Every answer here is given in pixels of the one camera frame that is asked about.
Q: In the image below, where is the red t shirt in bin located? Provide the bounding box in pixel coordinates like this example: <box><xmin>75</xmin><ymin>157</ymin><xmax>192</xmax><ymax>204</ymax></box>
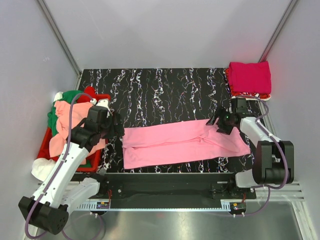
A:
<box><xmin>76</xmin><ymin>86</ymin><xmax>97</xmax><ymax>103</ymax></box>

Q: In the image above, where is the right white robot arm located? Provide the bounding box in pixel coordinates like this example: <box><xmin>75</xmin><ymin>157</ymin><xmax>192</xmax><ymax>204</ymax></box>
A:
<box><xmin>206</xmin><ymin>96</ymin><xmax>295</xmax><ymax>199</ymax></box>

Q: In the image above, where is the pink t shirt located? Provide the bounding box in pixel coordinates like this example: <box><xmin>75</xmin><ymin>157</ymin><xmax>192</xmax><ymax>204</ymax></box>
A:
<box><xmin>122</xmin><ymin>119</ymin><xmax>251</xmax><ymax>170</ymax></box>

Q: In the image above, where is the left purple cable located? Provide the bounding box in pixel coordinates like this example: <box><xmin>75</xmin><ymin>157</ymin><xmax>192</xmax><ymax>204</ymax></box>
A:
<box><xmin>24</xmin><ymin>92</ymin><xmax>106</xmax><ymax>240</ymax></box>

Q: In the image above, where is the red plastic bin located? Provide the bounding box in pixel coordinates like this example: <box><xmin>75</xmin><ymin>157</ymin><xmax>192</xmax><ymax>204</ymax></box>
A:
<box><xmin>37</xmin><ymin>90</ymin><xmax>111</xmax><ymax>172</ymax></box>

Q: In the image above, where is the salmon t shirt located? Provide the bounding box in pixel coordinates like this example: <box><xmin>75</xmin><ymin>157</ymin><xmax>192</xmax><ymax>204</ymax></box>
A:
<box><xmin>48</xmin><ymin>99</ymin><xmax>108</xmax><ymax>160</ymax></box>

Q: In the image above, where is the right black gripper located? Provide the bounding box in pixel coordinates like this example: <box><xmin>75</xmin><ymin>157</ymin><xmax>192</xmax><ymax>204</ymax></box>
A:
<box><xmin>206</xmin><ymin>105</ymin><xmax>235</xmax><ymax>136</ymax></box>

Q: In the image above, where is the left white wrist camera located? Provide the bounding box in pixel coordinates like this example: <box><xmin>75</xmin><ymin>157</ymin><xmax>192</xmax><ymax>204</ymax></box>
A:
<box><xmin>90</xmin><ymin>98</ymin><xmax>111</xmax><ymax>119</ymax></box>

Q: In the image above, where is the black marble pattern mat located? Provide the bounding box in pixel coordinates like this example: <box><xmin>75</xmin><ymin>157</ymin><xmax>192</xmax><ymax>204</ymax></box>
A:
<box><xmin>76</xmin><ymin>68</ymin><xmax>255</xmax><ymax>174</ymax></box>

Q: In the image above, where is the green t shirt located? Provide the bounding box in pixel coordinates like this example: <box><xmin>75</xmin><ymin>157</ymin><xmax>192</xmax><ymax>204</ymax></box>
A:
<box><xmin>47</xmin><ymin>90</ymin><xmax>92</xmax><ymax>168</ymax></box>

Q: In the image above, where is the white cable duct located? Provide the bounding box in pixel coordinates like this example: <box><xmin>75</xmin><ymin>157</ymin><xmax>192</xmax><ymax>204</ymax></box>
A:
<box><xmin>75</xmin><ymin>200</ymin><xmax>231</xmax><ymax>212</ymax></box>

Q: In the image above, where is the folded magenta t shirt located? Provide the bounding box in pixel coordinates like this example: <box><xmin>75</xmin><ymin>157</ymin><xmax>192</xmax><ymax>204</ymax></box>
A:
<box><xmin>229</xmin><ymin>61</ymin><xmax>272</xmax><ymax>94</ymax></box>

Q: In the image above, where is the folded red white t shirt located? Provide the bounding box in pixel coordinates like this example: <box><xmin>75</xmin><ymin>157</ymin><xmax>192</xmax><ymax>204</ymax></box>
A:
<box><xmin>224</xmin><ymin>67</ymin><xmax>272</xmax><ymax>102</ymax></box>

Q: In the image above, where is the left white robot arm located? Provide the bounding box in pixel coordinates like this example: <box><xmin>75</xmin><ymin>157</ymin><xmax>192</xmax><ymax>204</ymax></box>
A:
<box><xmin>18</xmin><ymin>104</ymin><xmax>125</xmax><ymax>240</ymax></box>

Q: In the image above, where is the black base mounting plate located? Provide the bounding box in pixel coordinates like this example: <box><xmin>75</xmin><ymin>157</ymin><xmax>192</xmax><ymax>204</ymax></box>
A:
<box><xmin>72</xmin><ymin>173</ymin><xmax>257</xmax><ymax>201</ymax></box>

